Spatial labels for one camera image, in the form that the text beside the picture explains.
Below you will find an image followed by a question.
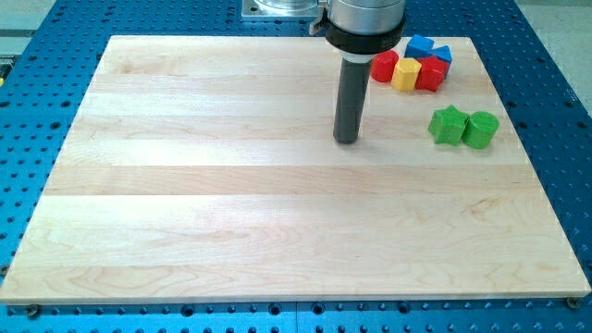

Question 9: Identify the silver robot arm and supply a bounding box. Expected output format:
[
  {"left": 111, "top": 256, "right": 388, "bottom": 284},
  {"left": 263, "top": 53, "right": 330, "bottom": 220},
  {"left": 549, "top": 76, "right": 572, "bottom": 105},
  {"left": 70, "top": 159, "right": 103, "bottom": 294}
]
[{"left": 309, "top": 0, "right": 406, "bottom": 64}]

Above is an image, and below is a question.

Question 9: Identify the light wooden board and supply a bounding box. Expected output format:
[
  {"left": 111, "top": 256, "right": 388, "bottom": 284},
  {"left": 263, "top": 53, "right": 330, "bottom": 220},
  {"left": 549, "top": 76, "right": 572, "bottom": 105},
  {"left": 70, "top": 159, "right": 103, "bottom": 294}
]
[{"left": 1, "top": 35, "right": 590, "bottom": 304}]

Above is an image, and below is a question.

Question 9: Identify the gray cylindrical pusher tool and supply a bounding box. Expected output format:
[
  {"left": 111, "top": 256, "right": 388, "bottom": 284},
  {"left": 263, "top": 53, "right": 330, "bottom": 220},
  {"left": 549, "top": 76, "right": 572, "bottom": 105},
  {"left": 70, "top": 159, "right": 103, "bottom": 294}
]
[{"left": 333, "top": 58, "right": 370, "bottom": 144}]

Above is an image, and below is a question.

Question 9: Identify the red cylinder block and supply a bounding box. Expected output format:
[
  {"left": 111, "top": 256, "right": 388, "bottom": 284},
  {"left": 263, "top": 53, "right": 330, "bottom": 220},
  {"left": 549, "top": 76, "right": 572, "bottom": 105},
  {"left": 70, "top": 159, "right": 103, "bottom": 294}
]
[{"left": 370, "top": 50, "right": 399, "bottom": 82}]

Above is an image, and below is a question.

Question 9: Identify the yellow hexagon block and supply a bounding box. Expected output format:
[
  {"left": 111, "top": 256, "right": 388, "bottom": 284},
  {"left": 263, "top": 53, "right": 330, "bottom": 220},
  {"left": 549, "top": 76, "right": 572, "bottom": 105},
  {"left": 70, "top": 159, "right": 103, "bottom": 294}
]
[{"left": 391, "top": 57, "right": 422, "bottom": 92}]

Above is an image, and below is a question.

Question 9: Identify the green star block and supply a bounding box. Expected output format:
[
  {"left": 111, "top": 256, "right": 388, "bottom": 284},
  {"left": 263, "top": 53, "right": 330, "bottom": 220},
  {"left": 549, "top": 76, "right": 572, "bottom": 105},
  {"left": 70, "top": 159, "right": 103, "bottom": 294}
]
[{"left": 428, "top": 105, "right": 469, "bottom": 146}]

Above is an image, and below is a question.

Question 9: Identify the red star block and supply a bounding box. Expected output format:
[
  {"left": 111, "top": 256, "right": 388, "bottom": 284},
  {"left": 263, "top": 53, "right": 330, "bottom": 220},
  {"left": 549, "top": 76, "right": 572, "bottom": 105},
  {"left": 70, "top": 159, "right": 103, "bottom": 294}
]
[{"left": 414, "top": 55, "right": 450, "bottom": 93}]

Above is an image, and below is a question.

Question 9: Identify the blue cube block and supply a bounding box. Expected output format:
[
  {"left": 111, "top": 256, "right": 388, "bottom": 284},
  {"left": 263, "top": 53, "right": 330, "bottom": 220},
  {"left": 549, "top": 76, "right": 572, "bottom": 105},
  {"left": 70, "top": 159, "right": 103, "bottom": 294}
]
[{"left": 404, "top": 34, "right": 435, "bottom": 58}]

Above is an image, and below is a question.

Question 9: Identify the blue triangle block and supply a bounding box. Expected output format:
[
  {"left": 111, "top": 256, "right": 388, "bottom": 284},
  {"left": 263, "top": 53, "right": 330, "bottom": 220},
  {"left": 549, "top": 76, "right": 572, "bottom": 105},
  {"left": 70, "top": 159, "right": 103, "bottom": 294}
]
[{"left": 428, "top": 45, "right": 452, "bottom": 75}]

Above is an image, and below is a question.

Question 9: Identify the green cylinder block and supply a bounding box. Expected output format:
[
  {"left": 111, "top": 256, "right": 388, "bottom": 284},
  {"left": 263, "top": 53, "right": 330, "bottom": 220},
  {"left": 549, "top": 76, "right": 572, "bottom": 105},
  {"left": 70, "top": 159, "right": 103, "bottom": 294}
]
[{"left": 462, "top": 111, "right": 500, "bottom": 149}]

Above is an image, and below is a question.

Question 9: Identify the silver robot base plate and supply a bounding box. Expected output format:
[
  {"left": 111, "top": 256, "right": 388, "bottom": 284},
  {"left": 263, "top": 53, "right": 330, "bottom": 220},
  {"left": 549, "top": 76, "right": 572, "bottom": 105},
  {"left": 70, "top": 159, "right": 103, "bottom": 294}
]
[{"left": 240, "top": 0, "right": 321, "bottom": 21}]

